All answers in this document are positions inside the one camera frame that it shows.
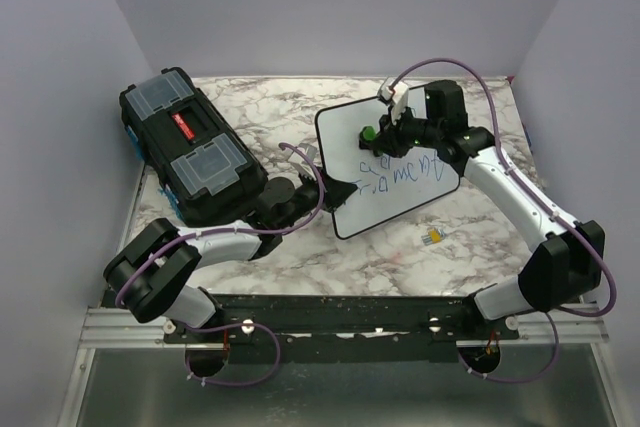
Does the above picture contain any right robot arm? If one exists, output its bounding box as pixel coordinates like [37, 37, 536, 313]
[359, 79, 605, 339]

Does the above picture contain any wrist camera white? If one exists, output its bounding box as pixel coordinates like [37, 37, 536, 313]
[289, 143, 318, 178]
[377, 77, 410, 125]

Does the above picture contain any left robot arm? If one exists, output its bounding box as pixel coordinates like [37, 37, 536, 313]
[103, 174, 357, 342]

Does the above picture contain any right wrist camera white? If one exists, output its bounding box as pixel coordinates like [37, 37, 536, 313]
[377, 77, 410, 125]

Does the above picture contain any aluminium extrusion frame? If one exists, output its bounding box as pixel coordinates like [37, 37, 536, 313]
[59, 166, 171, 427]

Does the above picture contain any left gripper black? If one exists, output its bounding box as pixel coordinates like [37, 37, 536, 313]
[278, 166, 358, 232]

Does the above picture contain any green black whiteboard eraser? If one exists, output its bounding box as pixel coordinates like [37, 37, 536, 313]
[358, 126, 377, 151]

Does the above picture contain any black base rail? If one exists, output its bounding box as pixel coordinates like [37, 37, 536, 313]
[99, 291, 526, 366]

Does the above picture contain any black plastic toolbox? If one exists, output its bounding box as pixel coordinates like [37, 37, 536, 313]
[119, 67, 268, 227]

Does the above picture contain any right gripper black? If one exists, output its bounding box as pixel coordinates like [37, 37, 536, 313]
[371, 102, 443, 158]

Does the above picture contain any yellow grey small connector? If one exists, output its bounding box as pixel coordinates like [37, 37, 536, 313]
[421, 228, 446, 246]

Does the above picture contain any white whiteboard black frame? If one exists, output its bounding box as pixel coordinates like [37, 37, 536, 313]
[315, 97, 460, 240]

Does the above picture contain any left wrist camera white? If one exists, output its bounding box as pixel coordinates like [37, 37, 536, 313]
[289, 143, 318, 178]

